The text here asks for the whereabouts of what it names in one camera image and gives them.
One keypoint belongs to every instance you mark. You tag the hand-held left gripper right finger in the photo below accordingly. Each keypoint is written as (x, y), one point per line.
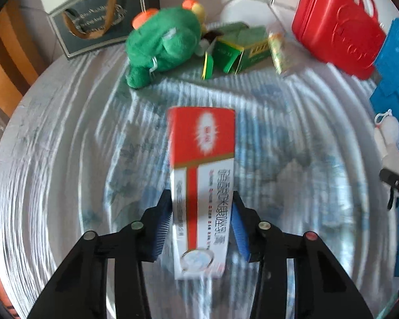
(241, 232)

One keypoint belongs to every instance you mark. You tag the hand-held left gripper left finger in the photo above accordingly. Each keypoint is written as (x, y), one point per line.
(161, 232)

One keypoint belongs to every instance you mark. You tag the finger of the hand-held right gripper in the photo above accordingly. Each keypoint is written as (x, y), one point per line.
(397, 181)

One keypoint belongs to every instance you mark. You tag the white plush toy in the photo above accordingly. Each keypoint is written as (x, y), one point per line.
(390, 139)

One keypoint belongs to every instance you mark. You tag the red and white medicine box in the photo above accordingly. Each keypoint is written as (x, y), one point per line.
(202, 159)

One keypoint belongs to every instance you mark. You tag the blue plastic crate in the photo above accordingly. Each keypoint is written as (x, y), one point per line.
(397, 83)

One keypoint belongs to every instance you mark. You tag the red toy suitcase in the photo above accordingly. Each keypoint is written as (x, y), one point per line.
(335, 30)

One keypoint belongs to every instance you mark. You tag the gold foil packet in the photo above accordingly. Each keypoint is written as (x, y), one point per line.
(279, 53)

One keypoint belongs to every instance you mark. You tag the open green carton box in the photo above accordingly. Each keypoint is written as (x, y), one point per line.
(249, 48)

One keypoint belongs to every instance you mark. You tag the green plush toy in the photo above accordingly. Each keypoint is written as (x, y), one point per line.
(166, 40)

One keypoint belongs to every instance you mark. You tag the dark green carton box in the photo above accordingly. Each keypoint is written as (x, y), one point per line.
(232, 28)

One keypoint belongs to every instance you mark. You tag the dark gift bag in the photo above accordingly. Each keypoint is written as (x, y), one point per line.
(99, 16)

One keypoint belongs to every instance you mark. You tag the curved wooden wall frame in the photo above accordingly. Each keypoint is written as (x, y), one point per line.
(13, 56)

